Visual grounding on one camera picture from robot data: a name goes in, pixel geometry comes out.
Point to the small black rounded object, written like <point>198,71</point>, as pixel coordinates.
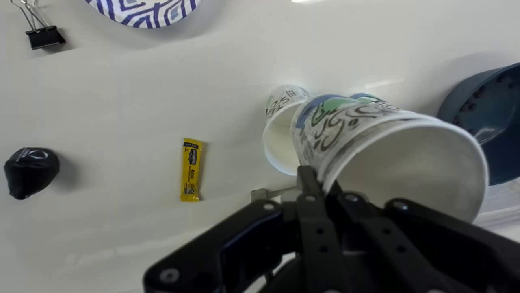
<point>29,171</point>

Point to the blue white paper plate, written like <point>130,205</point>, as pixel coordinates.
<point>146,10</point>

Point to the patterned white paper cup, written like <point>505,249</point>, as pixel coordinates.
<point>325,130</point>
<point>278,140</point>
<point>411,163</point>

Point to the yellow snack packet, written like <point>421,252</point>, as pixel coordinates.
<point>192,171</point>

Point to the black binder clip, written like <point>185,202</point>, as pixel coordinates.
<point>46,36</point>

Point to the dark blue bowl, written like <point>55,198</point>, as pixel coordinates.
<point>488,119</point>

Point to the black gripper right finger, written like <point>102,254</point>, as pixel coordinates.
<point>411,249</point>

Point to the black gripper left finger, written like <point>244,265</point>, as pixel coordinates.
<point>319,244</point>

